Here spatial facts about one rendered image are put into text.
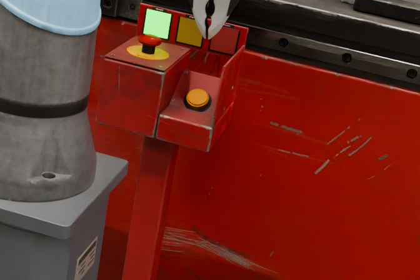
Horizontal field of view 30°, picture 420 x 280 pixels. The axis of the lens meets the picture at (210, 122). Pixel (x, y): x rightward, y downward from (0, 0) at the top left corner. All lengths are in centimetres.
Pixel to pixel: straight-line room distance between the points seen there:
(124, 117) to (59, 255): 51
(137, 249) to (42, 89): 72
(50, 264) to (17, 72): 20
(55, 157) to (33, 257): 10
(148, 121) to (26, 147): 51
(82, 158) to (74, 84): 8
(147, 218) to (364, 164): 43
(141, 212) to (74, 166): 61
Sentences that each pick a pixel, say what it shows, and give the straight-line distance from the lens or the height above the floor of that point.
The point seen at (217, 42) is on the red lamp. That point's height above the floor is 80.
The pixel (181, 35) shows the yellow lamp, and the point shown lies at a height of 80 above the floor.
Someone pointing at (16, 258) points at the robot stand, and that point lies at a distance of 83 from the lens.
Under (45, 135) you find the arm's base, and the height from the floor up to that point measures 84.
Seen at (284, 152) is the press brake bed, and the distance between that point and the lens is 155.
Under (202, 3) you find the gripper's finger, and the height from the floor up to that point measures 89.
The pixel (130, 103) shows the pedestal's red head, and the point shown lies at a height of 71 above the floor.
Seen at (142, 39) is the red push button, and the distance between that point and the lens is 131.
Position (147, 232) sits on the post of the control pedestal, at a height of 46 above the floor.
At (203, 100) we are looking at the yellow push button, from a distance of 132.
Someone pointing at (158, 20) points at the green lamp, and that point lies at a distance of 140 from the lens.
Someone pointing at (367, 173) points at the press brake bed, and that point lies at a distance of 154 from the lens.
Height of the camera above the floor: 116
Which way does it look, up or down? 21 degrees down
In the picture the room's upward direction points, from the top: 11 degrees clockwise
